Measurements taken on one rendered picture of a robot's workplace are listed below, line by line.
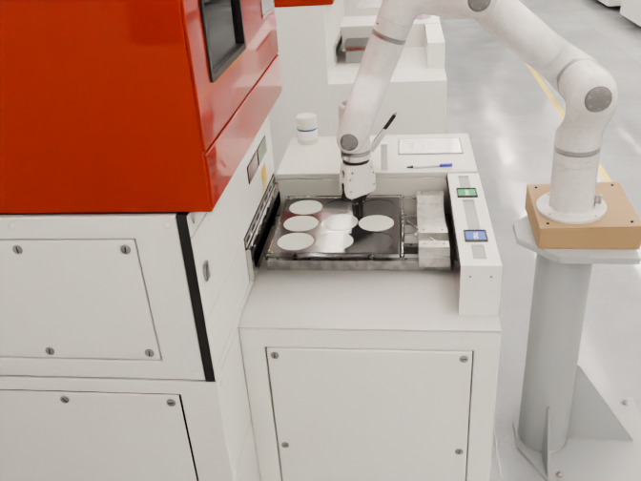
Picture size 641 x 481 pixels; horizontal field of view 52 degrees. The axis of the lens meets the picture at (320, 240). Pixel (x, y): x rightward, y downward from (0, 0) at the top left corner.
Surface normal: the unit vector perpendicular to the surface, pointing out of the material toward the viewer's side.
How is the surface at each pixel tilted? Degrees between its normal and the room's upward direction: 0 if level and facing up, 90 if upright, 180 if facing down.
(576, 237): 90
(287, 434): 90
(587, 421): 90
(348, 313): 0
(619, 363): 0
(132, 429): 90
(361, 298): 0
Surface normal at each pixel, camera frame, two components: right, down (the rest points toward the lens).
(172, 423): -0.11, 0.47
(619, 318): -0.06, -0.88
